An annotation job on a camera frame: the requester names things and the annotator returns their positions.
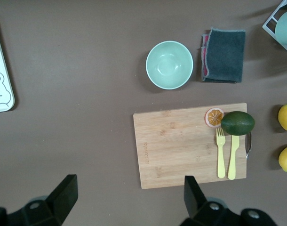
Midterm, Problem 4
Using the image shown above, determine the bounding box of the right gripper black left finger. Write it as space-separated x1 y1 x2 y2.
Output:
0 174 79 226

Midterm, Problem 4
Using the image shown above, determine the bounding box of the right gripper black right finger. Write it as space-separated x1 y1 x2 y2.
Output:
181 175 279 226

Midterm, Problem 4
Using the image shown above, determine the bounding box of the yellow plastic fork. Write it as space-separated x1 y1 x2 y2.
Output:
215 127 226 179

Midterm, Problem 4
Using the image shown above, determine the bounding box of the yellow plastic knife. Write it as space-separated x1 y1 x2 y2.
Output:
228 134 240 181

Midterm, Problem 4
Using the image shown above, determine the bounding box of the bamboo cutting board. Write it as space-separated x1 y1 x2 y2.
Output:
133 102 254 190

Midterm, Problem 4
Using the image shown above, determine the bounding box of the dark green avocado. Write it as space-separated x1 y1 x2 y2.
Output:
220 111 255 136

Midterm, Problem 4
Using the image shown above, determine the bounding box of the orange slice toy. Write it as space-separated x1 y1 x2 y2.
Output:
205 107 225 128

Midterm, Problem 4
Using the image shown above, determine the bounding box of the mint green bowl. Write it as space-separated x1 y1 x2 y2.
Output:
145 40 194 90

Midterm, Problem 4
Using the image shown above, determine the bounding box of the dark folded cloth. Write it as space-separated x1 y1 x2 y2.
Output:
200 27 247 84

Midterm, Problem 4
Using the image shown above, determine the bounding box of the cream bear print tray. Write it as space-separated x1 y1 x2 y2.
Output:
0 17 16 113

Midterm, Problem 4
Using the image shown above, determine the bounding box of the mint green cup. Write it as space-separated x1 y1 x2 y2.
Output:
274 9 287 46

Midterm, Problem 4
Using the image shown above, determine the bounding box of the white wire rack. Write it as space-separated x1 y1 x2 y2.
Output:
262 0 287 57

